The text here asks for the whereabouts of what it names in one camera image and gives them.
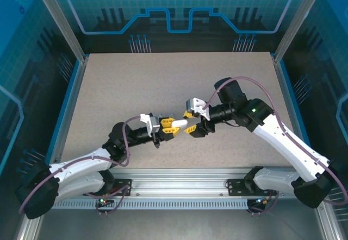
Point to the white earbud charging case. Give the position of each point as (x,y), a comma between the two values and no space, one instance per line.
(180,123)

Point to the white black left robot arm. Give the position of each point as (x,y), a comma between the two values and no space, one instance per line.
(81,164)

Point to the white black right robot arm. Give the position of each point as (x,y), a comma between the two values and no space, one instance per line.
(291,147)

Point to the small controller board with LED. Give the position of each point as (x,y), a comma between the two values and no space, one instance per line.
(259,201)
(103,202)

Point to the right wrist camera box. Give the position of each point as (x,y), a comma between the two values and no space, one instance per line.
(194,105)

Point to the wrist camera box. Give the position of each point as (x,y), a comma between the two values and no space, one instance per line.
(194,105)
(149,123)

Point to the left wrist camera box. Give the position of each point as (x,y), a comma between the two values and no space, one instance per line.
(149,123)

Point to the aluminium side frame rail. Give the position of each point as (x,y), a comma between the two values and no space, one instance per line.
(286,98)
(68,109)

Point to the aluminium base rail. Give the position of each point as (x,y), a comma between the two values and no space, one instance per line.
(179,183)

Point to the aluminium frame post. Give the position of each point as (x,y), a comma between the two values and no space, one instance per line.
(62,22)
(299,20)

